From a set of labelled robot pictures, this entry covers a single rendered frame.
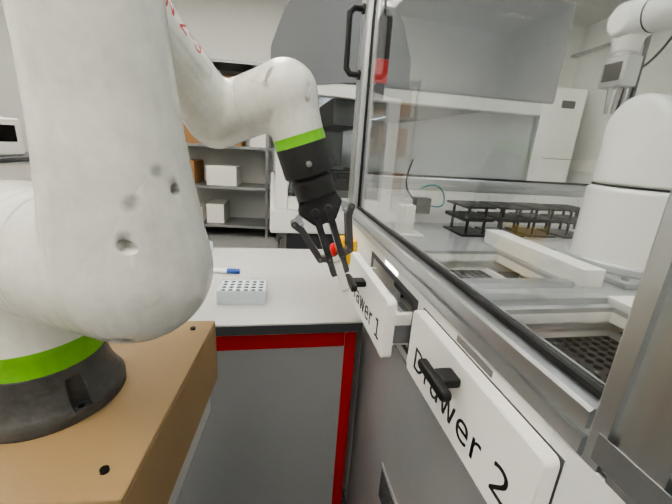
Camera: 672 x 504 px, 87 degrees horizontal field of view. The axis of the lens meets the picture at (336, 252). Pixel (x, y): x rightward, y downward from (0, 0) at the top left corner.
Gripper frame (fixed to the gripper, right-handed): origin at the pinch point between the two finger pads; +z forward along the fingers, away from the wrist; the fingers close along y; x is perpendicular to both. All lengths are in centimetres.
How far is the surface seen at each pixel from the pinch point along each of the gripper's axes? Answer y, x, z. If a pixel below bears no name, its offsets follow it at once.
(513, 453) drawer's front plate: -7.6, 42.7, 5.0
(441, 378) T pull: -5.7, 32.2, 3.5
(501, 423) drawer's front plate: -8.1, 40.3, 3.7
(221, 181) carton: 77, -378, -1
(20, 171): 221, -291, -64
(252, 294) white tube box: 22.0, -20.7, 6.4
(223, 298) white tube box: 29.3, -20.9, 5.0
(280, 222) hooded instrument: 12, -80, 4
